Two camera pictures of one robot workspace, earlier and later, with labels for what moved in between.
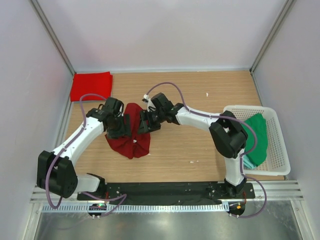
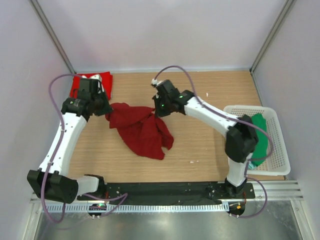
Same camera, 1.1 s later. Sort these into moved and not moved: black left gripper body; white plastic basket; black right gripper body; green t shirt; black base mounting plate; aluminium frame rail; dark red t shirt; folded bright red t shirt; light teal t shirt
Moved: black right gripper body; black left gripper body; dark red t shirt
Not moved: green t shirt; aluminium frame rail; white plastic basket; light teal t shirt; folded bright red t shirt; black base mounting plate
